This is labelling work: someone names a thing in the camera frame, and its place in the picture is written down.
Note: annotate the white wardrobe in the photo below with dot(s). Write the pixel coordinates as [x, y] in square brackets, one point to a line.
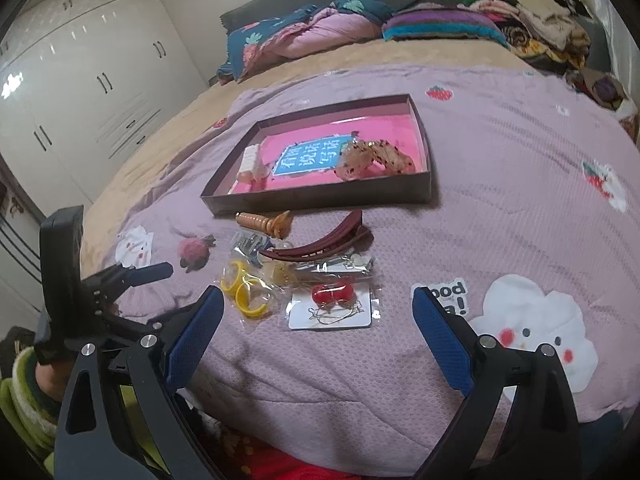
[100, 35]

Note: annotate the yellow hoop earrings packet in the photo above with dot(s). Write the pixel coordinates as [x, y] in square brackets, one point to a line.
[240, 292]

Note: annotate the maroon hair clip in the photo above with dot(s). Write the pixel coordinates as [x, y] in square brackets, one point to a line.
[320, 247]

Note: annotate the small white earring card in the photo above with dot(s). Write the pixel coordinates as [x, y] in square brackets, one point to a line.
[345, 267]

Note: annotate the person's red garment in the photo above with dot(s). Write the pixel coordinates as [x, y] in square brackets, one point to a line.
[300, 465]

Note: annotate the pearl hair clip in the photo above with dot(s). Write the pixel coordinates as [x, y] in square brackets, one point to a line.
[280, 272]

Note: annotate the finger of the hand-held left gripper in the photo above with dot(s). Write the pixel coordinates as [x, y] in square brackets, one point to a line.
[125, 324]
[147, 272]

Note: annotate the blue pink floral quilt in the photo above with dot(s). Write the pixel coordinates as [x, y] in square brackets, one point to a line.
[300, 35]

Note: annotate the shallow box with pink lining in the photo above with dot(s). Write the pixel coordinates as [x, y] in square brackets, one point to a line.
[320, 202]

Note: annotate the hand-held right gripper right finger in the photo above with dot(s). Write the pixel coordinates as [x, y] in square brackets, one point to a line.
[440, 335]

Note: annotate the purple printed blanket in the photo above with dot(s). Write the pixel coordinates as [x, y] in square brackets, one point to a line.
[500, 185]

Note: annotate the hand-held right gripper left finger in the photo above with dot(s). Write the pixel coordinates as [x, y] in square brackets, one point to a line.
[197, 330]

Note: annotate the pink pompom hair clip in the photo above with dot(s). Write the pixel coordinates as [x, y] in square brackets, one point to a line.
[192, 252]

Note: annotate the speckled pink hair clip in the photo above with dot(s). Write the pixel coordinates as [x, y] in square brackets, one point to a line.
[385, 160]

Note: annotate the white hair claw clip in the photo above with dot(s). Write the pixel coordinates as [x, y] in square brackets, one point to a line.
[250, 160]

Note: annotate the striped purple teal blanket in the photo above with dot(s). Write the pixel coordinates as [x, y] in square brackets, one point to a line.
[440, 25]

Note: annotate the pile of clothes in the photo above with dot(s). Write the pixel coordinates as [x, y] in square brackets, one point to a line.
[540, 15]

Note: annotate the blue hair accessory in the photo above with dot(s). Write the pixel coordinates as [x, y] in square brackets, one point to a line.
[247, 245]

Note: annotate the person's left forearm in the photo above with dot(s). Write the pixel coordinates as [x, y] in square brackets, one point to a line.
[25, 400]

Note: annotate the white glossy curtain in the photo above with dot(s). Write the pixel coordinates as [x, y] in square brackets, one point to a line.
[612, 15]

